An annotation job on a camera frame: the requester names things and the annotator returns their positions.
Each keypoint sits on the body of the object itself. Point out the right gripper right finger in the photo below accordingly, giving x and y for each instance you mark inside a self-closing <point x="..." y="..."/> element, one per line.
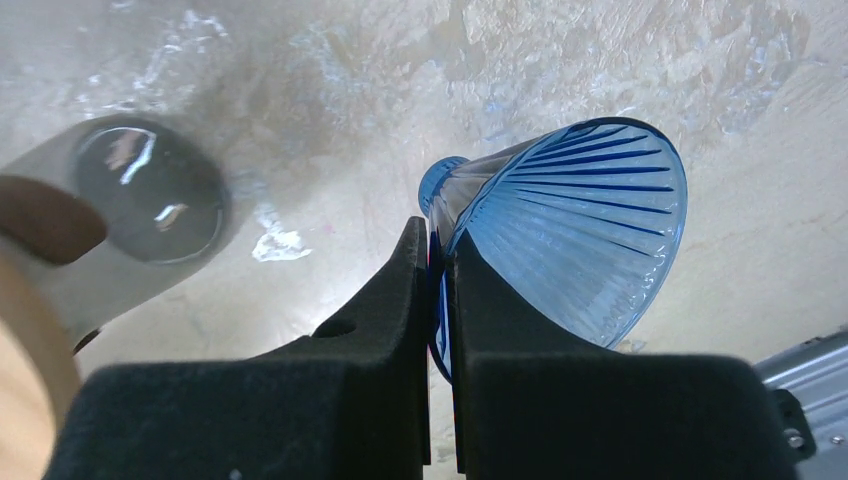
<point x="534" y="401"/>

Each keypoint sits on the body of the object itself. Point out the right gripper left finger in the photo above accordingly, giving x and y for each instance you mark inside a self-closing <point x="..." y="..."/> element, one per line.
<point x="349" y="401"/>

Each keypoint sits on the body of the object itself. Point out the wooden ring dripper holder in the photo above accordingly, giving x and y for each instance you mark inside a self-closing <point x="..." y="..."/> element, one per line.
<point x="39" y="378"/>

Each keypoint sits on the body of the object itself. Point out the glass carafe with collar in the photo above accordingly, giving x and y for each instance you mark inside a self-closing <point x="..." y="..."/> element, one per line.
<point x="110" y="213"/>

